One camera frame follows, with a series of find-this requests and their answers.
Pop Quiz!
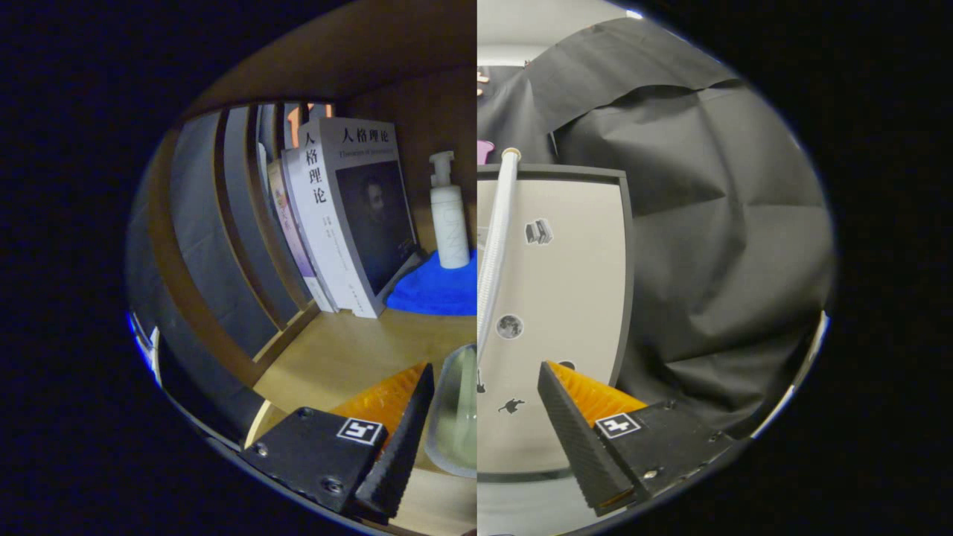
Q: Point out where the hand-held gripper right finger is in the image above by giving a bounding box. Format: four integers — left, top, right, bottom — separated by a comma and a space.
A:
537, 361, 736, 517

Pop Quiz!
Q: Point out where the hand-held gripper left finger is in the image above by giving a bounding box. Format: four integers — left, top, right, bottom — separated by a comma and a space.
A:
240, 362, 436, 520

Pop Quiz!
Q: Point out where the green handled grey scrub brush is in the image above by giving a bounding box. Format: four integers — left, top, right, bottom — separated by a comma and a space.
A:
424, 343, 477, 479

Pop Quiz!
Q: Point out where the wooden countertop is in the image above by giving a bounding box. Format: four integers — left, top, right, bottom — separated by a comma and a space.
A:
252, 304, 477, 536

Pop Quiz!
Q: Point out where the white cabinet door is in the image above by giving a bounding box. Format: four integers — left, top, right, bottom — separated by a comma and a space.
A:
477, 164, 634, 477

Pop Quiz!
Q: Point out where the brown wooden cabinet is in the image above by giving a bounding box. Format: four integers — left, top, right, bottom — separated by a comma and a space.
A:
125, 0, 477, 536

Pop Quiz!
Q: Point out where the blue cloth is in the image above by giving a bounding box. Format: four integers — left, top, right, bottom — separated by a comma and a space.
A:
384, 249, 477, 317

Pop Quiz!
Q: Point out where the white pump bottle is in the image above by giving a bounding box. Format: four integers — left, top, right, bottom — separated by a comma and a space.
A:
429, 151, 471, 270

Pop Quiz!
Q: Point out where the white portrait cover book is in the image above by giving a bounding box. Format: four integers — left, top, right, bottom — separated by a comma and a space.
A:
297, 116, 420, 319

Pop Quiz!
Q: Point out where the thin purple book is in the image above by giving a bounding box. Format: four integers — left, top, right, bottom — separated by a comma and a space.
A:
266, 158, 330, 312

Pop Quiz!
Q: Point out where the black backdrop cloth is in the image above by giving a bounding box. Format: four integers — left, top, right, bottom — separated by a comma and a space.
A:
127, 19, 836, 441

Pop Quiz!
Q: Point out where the white corrugated hose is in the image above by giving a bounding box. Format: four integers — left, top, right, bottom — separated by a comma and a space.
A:
477, 147, 523, 367

